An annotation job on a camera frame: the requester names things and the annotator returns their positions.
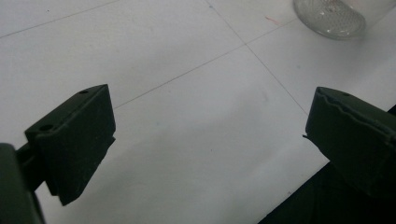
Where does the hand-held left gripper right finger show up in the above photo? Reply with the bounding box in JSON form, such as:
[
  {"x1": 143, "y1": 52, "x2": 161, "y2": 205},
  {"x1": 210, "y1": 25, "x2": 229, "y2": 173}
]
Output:
[{"x1": 303, "y1": 86, "x2": 396, "y2": 200}]

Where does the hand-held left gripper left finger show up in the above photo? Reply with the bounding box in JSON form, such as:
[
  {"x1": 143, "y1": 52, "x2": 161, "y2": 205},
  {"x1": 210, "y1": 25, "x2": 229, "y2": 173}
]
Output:
[{"x1": 24, "y1": 83, "x2": 117, "y2": 206}]

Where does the clear glass jar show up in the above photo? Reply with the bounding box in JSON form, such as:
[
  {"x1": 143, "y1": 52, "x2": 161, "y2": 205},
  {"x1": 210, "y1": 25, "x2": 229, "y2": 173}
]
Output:
[{"x1": 292, "y1": 0, "x2": 396, "y2": 41}]

